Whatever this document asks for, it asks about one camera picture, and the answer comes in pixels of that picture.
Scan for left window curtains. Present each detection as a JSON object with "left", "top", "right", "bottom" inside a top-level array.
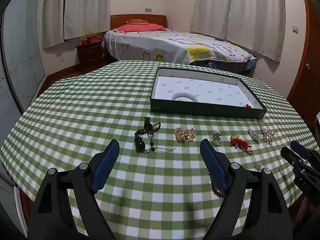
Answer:
[{"left": 42, "top": 0, "right": 111, "bottom": 49}]

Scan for black bead cord necklace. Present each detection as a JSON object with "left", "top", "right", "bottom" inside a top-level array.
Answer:
[{"left": 134, "top": 116, "right": 177, "bottom": 154}]

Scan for bed with patterned sheet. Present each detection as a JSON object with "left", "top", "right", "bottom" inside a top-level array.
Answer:
[{"left": 102, "top": 29, "right": 257, "bottom": 74}]

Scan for pink pillow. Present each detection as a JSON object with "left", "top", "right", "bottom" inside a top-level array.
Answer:
[{"left": 113, "top": 23, "right": 167, "bottom": 33}]

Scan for silver pearl ring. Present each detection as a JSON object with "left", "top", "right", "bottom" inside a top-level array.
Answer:
[{"left": 211, "top": 130, "right": 222, "bottom": 147}]

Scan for brown wooden door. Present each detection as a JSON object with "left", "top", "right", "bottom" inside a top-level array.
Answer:
[{"left": 286, "top": 0, "right": 320, "bottom": 128}]

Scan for red boxes on nightstand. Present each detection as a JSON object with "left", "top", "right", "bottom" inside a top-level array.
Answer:
[{"left": 79, "top": 32, "right": 102, "bottom": 46}]

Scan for glass wardrobe door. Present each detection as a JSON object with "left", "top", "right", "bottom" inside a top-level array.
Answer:
[{"left": 1, "top": 0, "right": 46, "bottom": 141}]

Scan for green white checkered tablecloth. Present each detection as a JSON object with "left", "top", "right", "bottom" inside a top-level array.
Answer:
[{"left": 1, "top": 61, "right": 318, "bottom": 239}]

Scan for silver flower pearl brooch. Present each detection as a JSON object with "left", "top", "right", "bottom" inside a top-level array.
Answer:
[{"left": 254, "top": 165, "right": 264, "bottom": 172}]

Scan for green shallow box tray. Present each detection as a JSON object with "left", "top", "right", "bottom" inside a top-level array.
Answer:
[{"left": 150, "top": 67, "right": 267, "bottom": 119}]

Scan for crystal cluster brooch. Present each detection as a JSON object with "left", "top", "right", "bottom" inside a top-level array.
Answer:
[{"left": 260, "top": 127, "right": 275, "bottom": 145}]

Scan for red tassel gold charm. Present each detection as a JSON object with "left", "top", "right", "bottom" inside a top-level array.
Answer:
[{"left": 229, "top": 134, "right": 253, "bottom": 155}]

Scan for right window curtains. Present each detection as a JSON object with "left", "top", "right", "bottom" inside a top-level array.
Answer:
[{"left": 190, "top": 0, "right": 285, "bottom": 62}]

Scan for silver leaf brooch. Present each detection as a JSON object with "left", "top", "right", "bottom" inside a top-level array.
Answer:
[{"left": 248, "top": 130, "right": 260, "bottom": 144}]

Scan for dark red bead bracelet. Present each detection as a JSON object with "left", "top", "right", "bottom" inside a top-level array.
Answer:
[{"left": 209, "top": 177, "right": 226, "bottom": 198}]

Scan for white jade bangle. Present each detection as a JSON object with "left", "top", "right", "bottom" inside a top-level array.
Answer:
[{"left": 171, "top": 92, "right": 198, "bottom": 102}]

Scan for wooden headboard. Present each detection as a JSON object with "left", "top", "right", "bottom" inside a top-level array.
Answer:
[{"left": 109, "top": 13, "right": 168, "bottom": 30}]

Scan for dark wooden nightstand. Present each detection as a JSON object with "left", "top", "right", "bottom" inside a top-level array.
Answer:
[{"left": 76, "top": 41, "right": 105, "bottom": 70}]

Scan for window curtains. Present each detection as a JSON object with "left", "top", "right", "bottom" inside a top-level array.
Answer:
[
  {"left": 42, "top": 0, "right": 111, "bottom": 49},
  {"left": 190, "top": 0, "right": 285, "bottom": 62}
]

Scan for gold chain necklace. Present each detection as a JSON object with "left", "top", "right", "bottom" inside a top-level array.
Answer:
[{"left": 174, "top": 127, "right": 198, "bottom": 144}]

